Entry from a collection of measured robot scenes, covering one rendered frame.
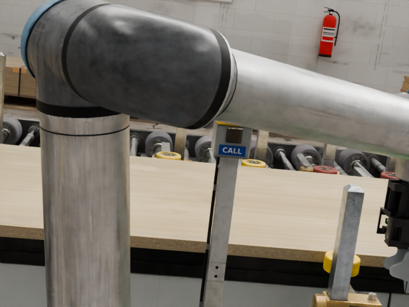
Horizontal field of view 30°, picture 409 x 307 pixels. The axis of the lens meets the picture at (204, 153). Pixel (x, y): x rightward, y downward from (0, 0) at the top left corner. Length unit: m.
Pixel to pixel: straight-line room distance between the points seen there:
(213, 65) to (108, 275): 0.32
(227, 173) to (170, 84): 0.72
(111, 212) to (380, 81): 8.06
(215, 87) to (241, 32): 7.87
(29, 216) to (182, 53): 1.08
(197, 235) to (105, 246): 0.84
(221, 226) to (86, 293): 0.60
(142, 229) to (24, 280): 0.29
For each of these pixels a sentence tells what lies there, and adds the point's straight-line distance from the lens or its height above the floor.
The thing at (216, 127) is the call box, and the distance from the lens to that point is 1.46.
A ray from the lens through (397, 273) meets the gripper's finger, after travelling 1.44.
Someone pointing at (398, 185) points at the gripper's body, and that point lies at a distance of 1.39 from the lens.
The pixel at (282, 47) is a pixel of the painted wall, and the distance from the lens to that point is 8.71.
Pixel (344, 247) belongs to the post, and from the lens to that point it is 1.59.
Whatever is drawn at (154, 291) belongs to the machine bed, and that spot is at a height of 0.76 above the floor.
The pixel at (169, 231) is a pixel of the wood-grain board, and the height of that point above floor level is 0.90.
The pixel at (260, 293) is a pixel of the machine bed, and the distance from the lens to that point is 1.83.
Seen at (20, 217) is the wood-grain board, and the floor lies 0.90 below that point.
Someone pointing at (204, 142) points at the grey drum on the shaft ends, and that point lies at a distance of 2.99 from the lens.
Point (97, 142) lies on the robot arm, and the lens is 0.91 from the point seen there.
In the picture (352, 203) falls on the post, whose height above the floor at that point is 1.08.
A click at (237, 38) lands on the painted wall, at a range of 8.67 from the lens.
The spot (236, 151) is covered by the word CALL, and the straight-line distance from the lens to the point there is 1.47.
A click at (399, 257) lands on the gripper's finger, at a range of 1.47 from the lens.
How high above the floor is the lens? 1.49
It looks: 13 degrees down
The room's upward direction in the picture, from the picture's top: 6 degrees clockwise
